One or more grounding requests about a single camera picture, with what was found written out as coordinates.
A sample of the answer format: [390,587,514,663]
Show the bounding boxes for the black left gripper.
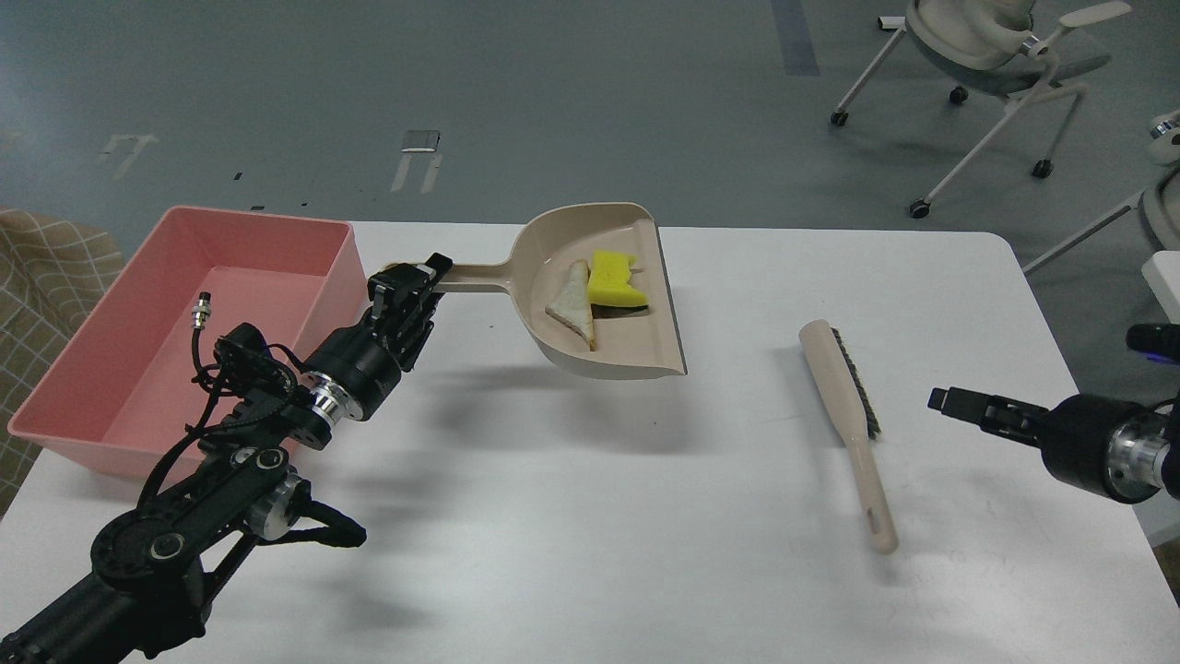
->
[301,254,454,421]

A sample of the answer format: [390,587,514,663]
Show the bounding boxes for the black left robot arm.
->
[4,254,454,663]

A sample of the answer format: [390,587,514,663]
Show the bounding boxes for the beige checkered cloth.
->
[1,208,124,513]

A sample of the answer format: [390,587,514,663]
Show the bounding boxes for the yellow sponge piece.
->
[586,251,649,308]

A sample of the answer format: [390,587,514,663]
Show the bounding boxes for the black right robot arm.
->
[874,316,1176,512]

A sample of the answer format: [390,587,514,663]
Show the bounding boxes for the beige plastic dustpan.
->
[437,202,687,381]

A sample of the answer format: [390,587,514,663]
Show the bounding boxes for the beige hand brush black bristles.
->
[799,318,902,555]

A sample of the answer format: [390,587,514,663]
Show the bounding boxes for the pink plastic bin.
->
[8,208,366,480]

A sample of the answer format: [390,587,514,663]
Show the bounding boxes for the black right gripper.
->
[927,387,1172,504]

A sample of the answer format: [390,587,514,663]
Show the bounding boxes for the white office chair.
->
[830,1,1132,219]

